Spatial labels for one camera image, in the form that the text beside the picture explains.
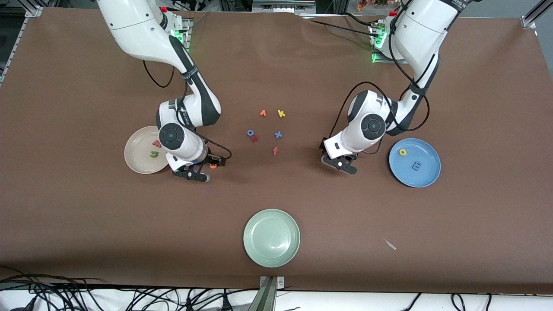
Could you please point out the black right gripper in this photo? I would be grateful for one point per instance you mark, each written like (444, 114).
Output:
(212, 159)

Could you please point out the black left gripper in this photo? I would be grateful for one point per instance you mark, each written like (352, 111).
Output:
(322, 147)

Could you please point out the red letter w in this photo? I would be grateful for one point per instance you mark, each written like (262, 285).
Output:
(156, 144)

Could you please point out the blue letter m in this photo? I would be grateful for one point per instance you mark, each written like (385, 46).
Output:
(417, 166)

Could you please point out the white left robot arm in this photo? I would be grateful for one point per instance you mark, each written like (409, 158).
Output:
(423, 30)

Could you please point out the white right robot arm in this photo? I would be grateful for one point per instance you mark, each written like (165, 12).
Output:
(134, 26)

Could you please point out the beige brown plate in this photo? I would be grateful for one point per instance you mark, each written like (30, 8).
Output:
(138, 151)

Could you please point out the pale green plate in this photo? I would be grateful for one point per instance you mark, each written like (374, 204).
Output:
(271, 238)

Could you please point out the blue plate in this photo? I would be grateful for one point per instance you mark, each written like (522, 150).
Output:
(421, 175)

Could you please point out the white paper scrap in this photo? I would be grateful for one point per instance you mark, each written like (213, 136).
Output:
(390, 244)

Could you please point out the orange dried flowers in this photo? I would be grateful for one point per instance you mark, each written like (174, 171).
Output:
(367, 4)

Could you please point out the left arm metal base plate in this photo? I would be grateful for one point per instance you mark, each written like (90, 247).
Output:
(380, 60)

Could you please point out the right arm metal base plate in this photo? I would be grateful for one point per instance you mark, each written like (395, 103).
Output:
(187, 41)

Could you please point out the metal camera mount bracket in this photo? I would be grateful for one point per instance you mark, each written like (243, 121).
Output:
(268, 293)

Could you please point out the silver metal frame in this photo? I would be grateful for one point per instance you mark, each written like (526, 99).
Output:
(283, 6)

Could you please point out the aluminium frame rail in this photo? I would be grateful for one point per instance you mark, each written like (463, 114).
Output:
(33, 11)

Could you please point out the aluminium profile with bracket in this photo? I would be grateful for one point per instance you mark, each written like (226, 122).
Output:
(529, 20)

